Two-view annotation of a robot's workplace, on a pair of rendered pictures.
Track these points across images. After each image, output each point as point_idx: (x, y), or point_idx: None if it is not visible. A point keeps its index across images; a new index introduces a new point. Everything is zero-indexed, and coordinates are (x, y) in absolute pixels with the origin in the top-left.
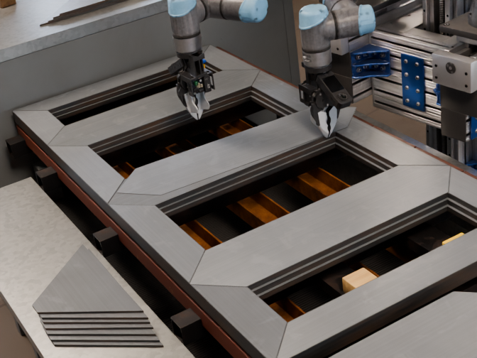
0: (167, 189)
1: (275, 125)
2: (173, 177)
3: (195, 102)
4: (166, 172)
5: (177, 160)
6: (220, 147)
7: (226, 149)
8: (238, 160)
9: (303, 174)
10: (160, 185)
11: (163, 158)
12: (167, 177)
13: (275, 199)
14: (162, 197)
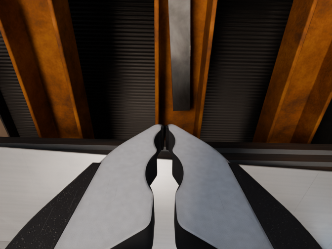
0: (13, 235)
1: (319, 190)
2: (30, 218)
3: (175, 163)
4: (20, 196)
5: (56, 174)
6: (164, 189)
7: (169, 203)
8: (160, 238)
9: (287, 132)
10: (1, 222)
11: (22, 148)
12: (19, 212)
13: (261, 52)
14: (1, 244)
